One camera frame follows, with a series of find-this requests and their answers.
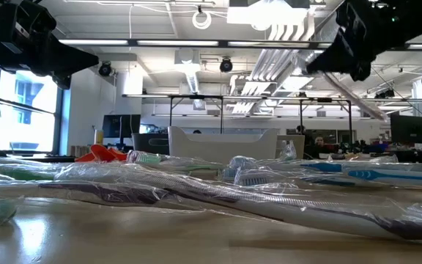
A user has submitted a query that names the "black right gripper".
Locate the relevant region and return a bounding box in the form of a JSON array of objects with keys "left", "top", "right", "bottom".
[{"left": 306, "top": 0, "right": 410, "bottom": 82}]

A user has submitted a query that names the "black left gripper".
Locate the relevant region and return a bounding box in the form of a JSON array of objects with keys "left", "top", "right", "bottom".
[{"left": 0, "top": 0, "right": 100, "bottom": 90}]

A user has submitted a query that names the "orange cloth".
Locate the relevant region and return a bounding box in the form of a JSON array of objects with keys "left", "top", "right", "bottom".
[{"left": 74, "top": 144, "right": 129, "bottom": 164}]

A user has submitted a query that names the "black overhead light beam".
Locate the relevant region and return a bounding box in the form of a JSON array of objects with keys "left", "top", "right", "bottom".
[{"left": 59, "top": 38, "right": 422, "bottom": 51}]

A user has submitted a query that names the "black computer monitor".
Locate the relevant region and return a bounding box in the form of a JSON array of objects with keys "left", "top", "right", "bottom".
[
  {"left": 102, "top": 114, "right": 141, "bottom": 139},
  {"left": 390, "top": 114, "right": 422, "bottom": 145}
]

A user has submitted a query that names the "person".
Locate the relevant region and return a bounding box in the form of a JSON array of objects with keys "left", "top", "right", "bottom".
[{"left": 311, "top": 135, "right": 335, "bottom": 157}]

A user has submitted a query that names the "translucent clear plastic bin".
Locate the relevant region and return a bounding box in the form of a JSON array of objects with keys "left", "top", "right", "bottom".
[{"left": 276, "top": 134, "right": 306, "bottom": 161}]

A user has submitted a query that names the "slate grey plastic bin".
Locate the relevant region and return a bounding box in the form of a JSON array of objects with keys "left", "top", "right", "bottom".
[{"left": 131, "top": 132, "right": 171, "bottom": 155}]

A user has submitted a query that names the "purple wrapped toothbrush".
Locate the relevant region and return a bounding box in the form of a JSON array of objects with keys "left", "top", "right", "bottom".
[
  {"left": 0, "top": 178, "right": 212, "bottom": 212},
  {"left": 55, "top": 162, "right": 422, "bottom": 242}
]

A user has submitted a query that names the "white plastic bin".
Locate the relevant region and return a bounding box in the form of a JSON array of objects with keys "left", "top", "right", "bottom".
[{"left": 167, "top": 125, "right": 279, "bottom": 165}]

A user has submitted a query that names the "black ceiling-mounted camera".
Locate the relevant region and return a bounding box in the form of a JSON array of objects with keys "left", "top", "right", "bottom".
[
  {"left": 219, "top": 57, "right": 234, "bottom": 73},
  {"left": 98, "top": 61, "right": 113, "bottom": 77}
]

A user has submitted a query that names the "black workstation frame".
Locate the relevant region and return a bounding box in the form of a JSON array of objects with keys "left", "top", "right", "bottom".
[
  {"left": 299, "top": 97, "right": 354, "bottom": 144},
  {"left": 169, "top": 94, "right": 225, "bottom": 133}
]

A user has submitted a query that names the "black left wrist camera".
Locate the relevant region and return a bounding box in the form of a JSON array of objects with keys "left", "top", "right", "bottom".
[{"left": 0, "top": 0, "right": 57, "bottom": 37}]

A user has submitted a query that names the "white cable coil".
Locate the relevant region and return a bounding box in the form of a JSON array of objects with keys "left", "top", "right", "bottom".
[{"left": 191, "top": 10, "right": 212, "bottom": 30}]

